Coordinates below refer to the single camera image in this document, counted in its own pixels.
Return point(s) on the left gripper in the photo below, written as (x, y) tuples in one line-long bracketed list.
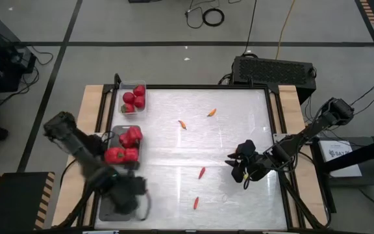
[(127, 195)]

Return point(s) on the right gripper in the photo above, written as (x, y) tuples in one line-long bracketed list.
[(258, 164)]

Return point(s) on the small red chili pepper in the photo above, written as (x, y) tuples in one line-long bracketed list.
[(201, 173), (195, 203)]

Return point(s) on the small orange chili pepper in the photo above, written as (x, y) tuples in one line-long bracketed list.
[(182, 124), (211, 112)]

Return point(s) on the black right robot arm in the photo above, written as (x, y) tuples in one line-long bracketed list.
[(304, 136)]

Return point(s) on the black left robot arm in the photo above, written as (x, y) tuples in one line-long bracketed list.
[(76, 146)]

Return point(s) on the wooden table board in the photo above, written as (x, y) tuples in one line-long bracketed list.
[(89, 97), (289, 104)]

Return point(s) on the black perforated computer case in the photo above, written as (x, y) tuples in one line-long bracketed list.
[(271, 70)]

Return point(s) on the white labelled box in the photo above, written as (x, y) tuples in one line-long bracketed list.
[(343, 162)]

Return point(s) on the clear plastic container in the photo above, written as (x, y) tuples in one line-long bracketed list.
[(123, 85)]

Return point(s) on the black metal stand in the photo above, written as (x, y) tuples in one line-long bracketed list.
[(362, 154)]

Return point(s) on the flat black floor device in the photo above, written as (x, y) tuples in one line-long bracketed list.
[(140, 1)]

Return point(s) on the grey metal base plate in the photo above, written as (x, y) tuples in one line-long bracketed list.
[(277, 138)]

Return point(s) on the black table frame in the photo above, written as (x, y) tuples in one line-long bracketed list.
[(206, 87)]

